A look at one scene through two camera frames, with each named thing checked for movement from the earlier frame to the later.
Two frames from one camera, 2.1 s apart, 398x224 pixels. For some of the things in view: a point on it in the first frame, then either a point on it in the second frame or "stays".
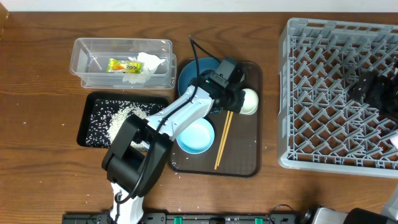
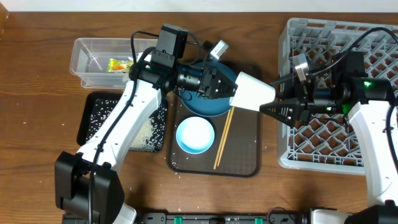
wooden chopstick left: (227, 114) stays
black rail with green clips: (194, 218) stays
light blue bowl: (197, 138) stays
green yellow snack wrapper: (122, 66) stays
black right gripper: (380, 83) → (299, 109)
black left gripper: (238, 106) → (212, 83)
